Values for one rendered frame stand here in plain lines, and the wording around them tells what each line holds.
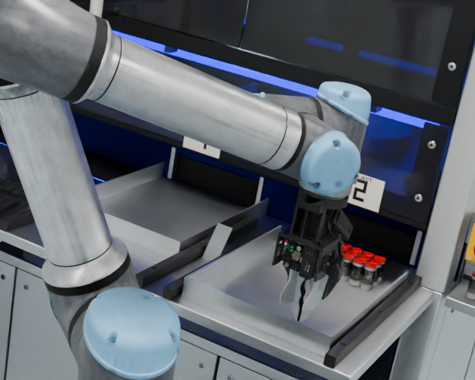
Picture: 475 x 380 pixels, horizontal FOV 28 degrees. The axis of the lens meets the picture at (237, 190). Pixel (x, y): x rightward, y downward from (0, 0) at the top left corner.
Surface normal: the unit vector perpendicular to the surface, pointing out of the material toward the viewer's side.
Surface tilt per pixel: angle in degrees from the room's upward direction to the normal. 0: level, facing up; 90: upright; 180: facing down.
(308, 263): 90
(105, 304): 7
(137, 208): 0
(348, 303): 0
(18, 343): 90
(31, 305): 90
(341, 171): 90
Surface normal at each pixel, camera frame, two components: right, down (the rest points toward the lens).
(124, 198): 0.17, -0.93
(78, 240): 0.25, 0.41
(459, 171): -0.48, 0.22
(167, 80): 0.54, -0.11
